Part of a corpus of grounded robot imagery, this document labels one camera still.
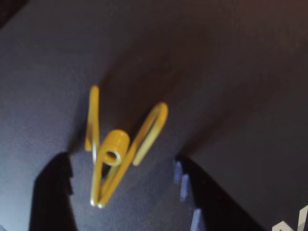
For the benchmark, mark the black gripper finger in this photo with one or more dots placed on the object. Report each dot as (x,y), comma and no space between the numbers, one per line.
(53,192)
(211,207)

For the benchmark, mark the grey WOWROBO mat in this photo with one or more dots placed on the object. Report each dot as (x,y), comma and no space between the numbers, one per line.
(216,96)

